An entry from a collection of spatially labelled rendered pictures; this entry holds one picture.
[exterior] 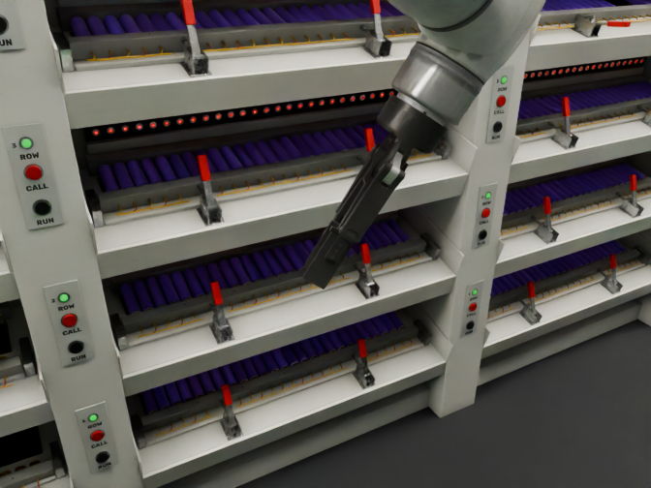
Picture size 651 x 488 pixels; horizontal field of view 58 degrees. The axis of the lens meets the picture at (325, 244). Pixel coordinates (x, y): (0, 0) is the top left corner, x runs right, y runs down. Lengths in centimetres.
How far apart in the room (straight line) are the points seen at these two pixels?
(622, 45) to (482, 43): 62
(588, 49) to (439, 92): 55
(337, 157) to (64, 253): 43
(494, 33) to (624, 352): 114
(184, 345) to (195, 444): 20
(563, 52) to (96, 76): 75
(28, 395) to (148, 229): 28
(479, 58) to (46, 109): 47
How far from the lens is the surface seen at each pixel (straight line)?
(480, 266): 114
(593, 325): 163
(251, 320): 95
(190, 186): 86
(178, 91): 75
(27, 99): 72
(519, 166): 111
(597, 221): 141
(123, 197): 84
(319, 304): 99
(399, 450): 124
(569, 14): 117
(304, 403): 110
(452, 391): 129
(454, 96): 65
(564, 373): 151
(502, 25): 64
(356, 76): 85
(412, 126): 65
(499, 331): 132
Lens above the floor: 90
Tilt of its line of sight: 27 degrees down
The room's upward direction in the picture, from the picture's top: straight up
